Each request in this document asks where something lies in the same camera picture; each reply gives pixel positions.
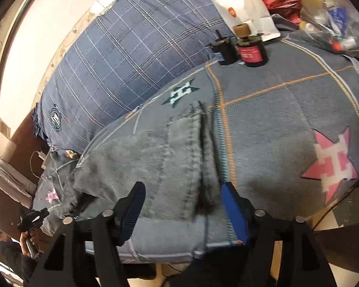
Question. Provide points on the grey denim pants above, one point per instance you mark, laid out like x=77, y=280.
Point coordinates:
x=155, y=161

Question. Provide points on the small red black box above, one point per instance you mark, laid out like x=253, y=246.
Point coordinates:
x=251, y=54

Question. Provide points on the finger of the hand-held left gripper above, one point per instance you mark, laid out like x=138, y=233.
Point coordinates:
x=41, y=213

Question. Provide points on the person's left hand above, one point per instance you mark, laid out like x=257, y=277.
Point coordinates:
x=28, y=243

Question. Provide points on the person's left forearm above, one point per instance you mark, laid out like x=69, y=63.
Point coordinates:
x=10, y=257

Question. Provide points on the grey star print blanket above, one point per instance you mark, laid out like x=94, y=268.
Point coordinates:
x=272, y=119

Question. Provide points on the brown wooden headboard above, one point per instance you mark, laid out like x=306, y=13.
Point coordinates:
x=21, y=143

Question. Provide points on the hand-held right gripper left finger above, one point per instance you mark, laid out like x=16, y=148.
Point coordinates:
x=134, y=212

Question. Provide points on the clear plastic bag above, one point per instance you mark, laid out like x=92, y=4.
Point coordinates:
x=331, y=18

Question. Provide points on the grey folded cloth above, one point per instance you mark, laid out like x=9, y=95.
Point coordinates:
x=9, y=181

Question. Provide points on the blue plaid pillow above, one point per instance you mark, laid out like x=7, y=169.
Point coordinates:
x=122, y=50

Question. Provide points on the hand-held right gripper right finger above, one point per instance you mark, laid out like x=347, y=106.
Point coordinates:
x=234, y=215

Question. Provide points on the white paper bag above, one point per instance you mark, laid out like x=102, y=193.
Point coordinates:
x=242, y=0

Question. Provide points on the small black container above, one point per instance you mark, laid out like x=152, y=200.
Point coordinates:
x=225, y=53

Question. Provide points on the small brass object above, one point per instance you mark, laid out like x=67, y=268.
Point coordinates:
x=70, y=154

